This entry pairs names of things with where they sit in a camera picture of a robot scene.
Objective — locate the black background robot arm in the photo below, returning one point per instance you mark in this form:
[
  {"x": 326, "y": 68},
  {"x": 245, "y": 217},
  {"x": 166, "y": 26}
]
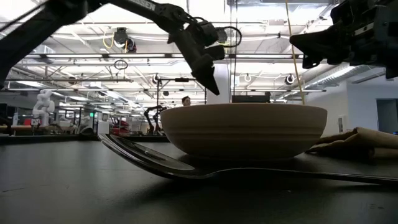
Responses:
[{"x": 149, "y": 113}]

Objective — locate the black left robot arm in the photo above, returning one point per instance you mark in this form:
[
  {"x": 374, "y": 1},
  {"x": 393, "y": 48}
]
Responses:
[{"x": 161, "y": 14}]

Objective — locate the large tan ceramic bowl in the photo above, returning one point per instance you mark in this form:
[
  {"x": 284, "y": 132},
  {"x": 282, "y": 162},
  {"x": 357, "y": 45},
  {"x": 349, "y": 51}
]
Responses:
[{"x": 242, "y": 130}]

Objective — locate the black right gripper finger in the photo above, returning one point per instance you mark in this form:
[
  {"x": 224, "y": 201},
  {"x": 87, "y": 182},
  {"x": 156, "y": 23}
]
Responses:
[
  {"x": 323, "y": 57},
  {"x": 317, "y": 37}
]

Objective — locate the black aluminium table frame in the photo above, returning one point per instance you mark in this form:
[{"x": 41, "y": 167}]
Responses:
[{"x": 62, "y": 139}]

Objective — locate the person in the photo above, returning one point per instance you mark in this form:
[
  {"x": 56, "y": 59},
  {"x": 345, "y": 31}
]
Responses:
[{"x": 186, "y": 101}]

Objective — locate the silver metal spoon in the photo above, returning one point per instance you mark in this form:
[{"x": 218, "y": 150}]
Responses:
[{"x": 155, "y": 161}]

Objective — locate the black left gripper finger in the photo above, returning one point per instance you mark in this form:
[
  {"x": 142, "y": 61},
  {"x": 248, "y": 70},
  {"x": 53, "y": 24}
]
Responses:
[{"x": 206, "y": 79}]

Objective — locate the black background stand frame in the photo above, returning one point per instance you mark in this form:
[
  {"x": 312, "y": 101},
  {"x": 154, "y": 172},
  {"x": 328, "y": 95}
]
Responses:
[{"x": 182, "y": 79}]

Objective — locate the white robot figure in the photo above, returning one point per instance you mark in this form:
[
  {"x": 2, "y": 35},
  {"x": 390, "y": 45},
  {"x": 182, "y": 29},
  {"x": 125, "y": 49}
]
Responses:
[{"x": 43, "y": 105}]

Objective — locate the folded brown napkin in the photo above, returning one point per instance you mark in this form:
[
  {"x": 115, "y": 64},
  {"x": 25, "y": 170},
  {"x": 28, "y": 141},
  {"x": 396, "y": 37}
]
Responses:
[{"x": 357, "y": 140}]

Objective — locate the black perforated computer case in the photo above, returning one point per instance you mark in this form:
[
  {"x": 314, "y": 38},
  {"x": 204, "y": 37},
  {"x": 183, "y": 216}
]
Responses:
[{"x": 248, "y": 99}]

